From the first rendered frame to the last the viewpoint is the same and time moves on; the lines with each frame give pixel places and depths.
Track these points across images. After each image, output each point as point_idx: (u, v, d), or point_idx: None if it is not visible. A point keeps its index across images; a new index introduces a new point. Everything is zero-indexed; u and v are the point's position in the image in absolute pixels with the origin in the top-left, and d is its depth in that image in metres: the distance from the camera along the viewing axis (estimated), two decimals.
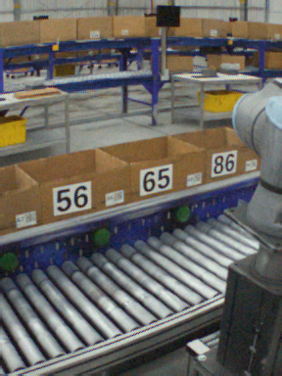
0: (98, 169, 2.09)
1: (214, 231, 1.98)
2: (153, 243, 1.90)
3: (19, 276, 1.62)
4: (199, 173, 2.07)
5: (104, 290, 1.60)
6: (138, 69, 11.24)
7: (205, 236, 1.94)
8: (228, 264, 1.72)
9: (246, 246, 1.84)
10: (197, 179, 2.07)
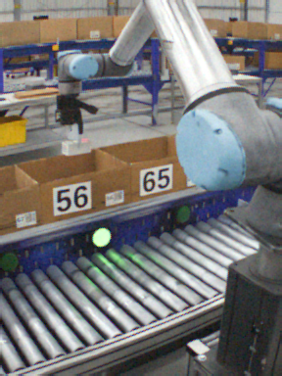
0: (98, 169, 2.09)
1: (214, 231, 1.98)
2: (153, 243, 1.90)
3: (19, 276, 1.62)
4: None
5: (104, 290, 1.60)
6: (138, 69, 11.24)
7: (205, 236, 1.94)
8: (228, 264, 1.72)
9: (246, 246, 1.84)
10: None
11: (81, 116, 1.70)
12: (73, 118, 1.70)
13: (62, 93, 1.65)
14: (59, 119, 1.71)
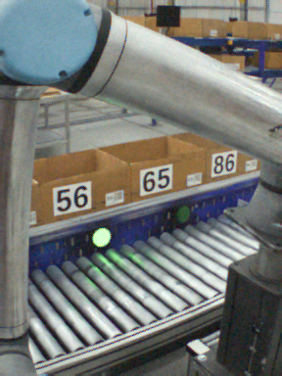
0: (98, 169, 2.09)
1: (214, 231, 1.98)
2: (153, 243, 1.90)
3: None
4: (199, 173, 2.07)
5: (104, 290, 1.60)
6: None
7: (205, 236, 1.94)
8: (228, 264, 1.72)
9: (246, 246, 1.84)
10: (197, 179, 2.07)
11: None
12: None
13: None
14: None
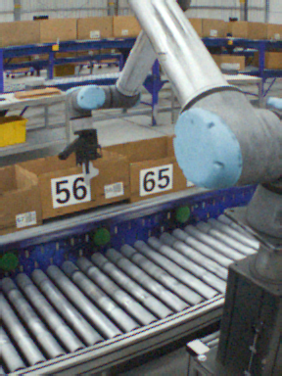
0: None
1: (214, 231, 1.98)
2: (153, 243, 1.90)
3: (19, 276, 1.62)
4: None
5: (104, 290, 1.60)
6: None
7: (205, 236, 1.94)
8: (228, 264, 1.72)
9: (246, 246, 1.84)
10: None
11: (74, 156, 1.79)
12: None
13: None
14: (97, 154, 1.78)
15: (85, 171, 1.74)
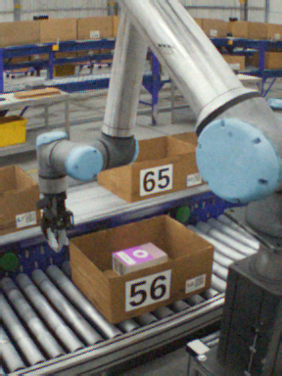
0: (168, 240, 1.74)
1: (214, 231, 1.98)
2: None
3: (19, 276, 1.62)
4: (199, 173, 2.07)
5: None
6: None
7: (205, 236, 1.94)
8: (228, 264, 1.72)
9: (246, 246, 1.84)
10: (197, 179, 2.07)
11: None
12: None
13: (65, 190, 1.32)
14: (59, 227, 1.34)
15: (46, 236, 1.40)
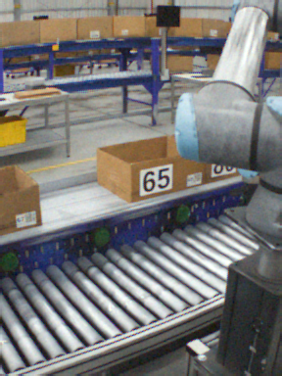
0: None
1: (212, 234, 1.98)
2: None
3: (19, 276, 1.62)
4: (199, 173, 2.07)
5: (114, 282, 1.61)
6: (138, 69, 11.24)
7: (209, 235, 1.95)
8: None
9: (243, 248, 1.84)
10: (197, 179, 2.07)
11: None
12: None
13: None
14: None
15: None
